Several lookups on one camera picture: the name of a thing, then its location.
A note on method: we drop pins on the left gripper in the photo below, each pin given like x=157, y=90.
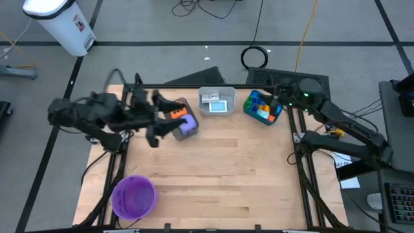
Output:
x=142, y=113

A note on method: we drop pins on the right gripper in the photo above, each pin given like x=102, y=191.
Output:
x=300, y=92

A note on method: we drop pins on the orange foam die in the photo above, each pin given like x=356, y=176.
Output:
x=178, y=113

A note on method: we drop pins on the red toy brick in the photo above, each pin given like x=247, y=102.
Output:
x=271, y=118

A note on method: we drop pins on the purple foam die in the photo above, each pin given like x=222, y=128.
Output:
x=189, y=125

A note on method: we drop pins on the smoky grey translucent bin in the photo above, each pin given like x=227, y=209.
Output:
x=182, y=134

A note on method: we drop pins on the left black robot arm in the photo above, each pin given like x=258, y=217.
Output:
x=90, y=116

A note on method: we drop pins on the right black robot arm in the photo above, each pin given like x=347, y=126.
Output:
x=349, y=129

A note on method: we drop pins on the orange toy brick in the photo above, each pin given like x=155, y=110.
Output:
x=264, y=107

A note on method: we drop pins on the pale mint toy brick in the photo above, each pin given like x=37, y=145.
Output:
x=262, y=114

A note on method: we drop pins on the teal plastic bin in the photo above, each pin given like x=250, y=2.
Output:
x=255, y=118

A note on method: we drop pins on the black perforated panel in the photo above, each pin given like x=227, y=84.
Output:
x=275, y=74

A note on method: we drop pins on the translucent white plastic bin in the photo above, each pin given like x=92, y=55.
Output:
x=203, y=110

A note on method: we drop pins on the grey-backed playing card deck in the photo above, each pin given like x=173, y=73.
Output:
x=218, y=106

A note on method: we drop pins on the black flat panel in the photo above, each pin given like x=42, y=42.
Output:
x=203, y=77

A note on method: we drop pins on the purple plastic bucket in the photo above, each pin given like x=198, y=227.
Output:
x=134, y=200

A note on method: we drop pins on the white paper sheet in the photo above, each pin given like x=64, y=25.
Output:
x=351, y=182

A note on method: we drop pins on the grey side desk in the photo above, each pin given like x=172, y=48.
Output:
x=398, y=129

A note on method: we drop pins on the white pedal trash bin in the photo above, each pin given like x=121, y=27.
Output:
x=64, y=29

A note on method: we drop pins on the white computer mouse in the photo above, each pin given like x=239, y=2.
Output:
x=374, y=201

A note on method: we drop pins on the grey metal stand base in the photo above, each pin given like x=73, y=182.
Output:
x=19, y=72

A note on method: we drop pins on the backlit computer keyboard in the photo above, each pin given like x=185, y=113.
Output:
x=401, y=202

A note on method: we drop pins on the black equipment base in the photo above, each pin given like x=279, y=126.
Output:
x=4, y=108

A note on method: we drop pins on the grey keyboard desk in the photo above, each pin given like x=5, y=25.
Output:
x=388, y=226

